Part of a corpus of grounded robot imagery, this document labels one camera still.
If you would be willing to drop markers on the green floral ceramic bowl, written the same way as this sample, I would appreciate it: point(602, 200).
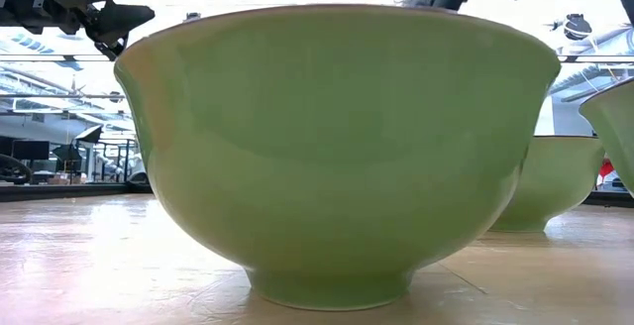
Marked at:
point(555, 181)
point(337, 141)
point(616, 132)

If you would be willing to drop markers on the black studio light hood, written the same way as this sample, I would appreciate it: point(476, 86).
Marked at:
point(91, 134)

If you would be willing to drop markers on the black computer monitor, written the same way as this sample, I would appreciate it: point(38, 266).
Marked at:
point(31, 150)

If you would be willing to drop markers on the ceiling duct with vent slots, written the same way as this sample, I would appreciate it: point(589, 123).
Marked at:
point(30, 42)

